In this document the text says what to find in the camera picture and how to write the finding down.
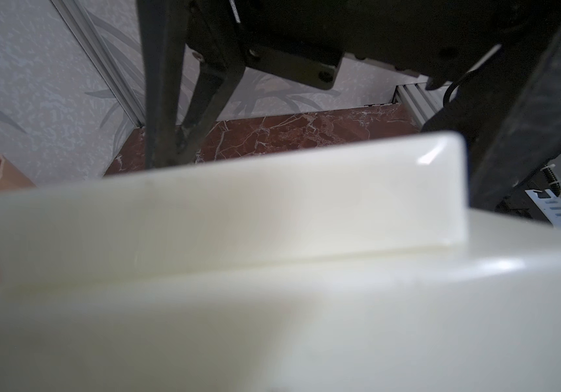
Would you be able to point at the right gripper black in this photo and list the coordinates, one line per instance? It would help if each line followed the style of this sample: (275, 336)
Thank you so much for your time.
(504, 56)

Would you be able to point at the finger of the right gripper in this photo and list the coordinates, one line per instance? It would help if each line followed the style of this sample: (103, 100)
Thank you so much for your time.
(214, 88)
(162, 33)

